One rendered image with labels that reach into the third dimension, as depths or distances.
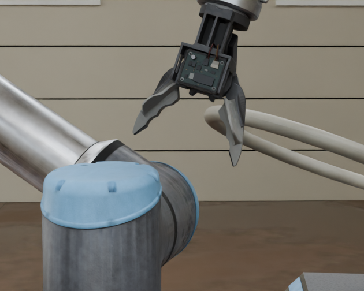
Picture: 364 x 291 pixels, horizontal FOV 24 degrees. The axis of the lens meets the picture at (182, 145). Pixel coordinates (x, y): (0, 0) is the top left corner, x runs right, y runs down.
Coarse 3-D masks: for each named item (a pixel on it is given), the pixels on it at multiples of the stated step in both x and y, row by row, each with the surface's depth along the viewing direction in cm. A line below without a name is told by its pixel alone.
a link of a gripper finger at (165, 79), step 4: (172, 68) 118; (176, 68) 118; (180, 68) 118; (168, 72) 118; (164, 76) 119; (168, 76) 118; (160, 80) 119; (164, 80) 119; (168, 80) 118; (176, 80) 118; (160, 84) 119; (164, 84) 118; (156, 88) 119; (160, 88) 118; (156, 92) 118
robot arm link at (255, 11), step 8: (200, 0) 115; (208, 0) 113; (216, 0) 112; (224, 0) 112; (232, 0) 112; (240, 0) 112; (248, 0) 113; (256, 0) 113; (264, 0) 115; (224, 8) 113; (232, 8) 113; (240, 8) 112; (248, 8) 113; (256, 8) 114; (248, 16) 115; (256, 16) 115
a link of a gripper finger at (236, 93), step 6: (234, 78) 117; (234, 84) 116; (234, 90) 116; (240, 90) 116; (228, 96) 116; (234, 96) 116; (240, 96) 116; (240, 102) 116; (240, 108) 116; (240, 114) 116; (240, 120) 116
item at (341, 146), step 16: (208, 112) 158; (256, 112) 146; (224, 128) 173; (256, 128) 146; (272, 128) 143; (288, 128) 141; (304, 128) 141; (256, 144) 182; (272, 144) 184; (320, 144) 140; (336, 144) 139; (352, 144) 139; (288, 160) 185; (304, 160) 185; (336, 176) 184; (352, 176) 182
